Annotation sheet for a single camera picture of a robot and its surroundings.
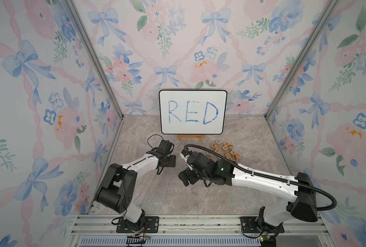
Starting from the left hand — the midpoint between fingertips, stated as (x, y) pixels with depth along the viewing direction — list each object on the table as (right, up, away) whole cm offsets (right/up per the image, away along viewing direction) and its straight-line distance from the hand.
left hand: (170, 159), depth 94 cm
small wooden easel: (+6, +14, +9) cm, 18 cm away
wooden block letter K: (+31, +10, +9) cm, 34 cm away
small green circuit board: (+45, -34, -21) cm, 60 cm away
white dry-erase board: (+14, +30, +3) cm, 33 cm away
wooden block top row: (+36, +9, +7) cm, 38 cm away
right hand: (+9, -2, -20) cm, 22 cm away
